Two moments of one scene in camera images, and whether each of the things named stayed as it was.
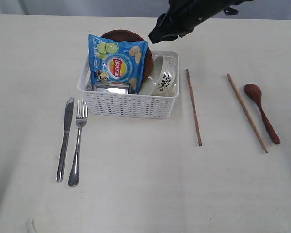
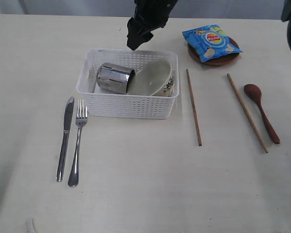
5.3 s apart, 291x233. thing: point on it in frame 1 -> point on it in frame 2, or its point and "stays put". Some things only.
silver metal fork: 82,116 stays put
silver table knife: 69,117 stays put
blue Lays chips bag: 113,61 -> 210,41
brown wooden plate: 123,35 -> 218,60
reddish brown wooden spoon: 254,92 stays put
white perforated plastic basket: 131,106 stays put
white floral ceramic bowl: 162,81 stays put
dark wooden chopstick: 195,117 stays put
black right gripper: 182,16 -> 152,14
